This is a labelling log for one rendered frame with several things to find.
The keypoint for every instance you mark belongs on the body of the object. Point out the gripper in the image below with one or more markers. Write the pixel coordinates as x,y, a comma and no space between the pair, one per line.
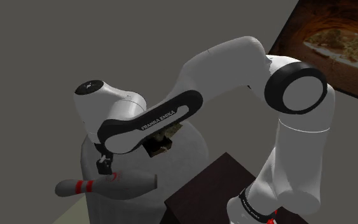
105,167

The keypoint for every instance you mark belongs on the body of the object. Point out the brown landscape wall picture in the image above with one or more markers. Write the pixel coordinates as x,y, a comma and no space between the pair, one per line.
336,37

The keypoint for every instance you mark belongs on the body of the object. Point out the brown mottled box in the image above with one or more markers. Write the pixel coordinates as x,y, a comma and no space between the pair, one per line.
160,145

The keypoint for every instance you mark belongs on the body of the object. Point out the white bowling pin red stripes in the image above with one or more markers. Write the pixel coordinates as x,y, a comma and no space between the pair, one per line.
126,186

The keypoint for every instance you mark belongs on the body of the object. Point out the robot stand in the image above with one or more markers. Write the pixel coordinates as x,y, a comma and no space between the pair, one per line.
209,192

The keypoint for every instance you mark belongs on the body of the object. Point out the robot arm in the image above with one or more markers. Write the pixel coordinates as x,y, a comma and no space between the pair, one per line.
228,71

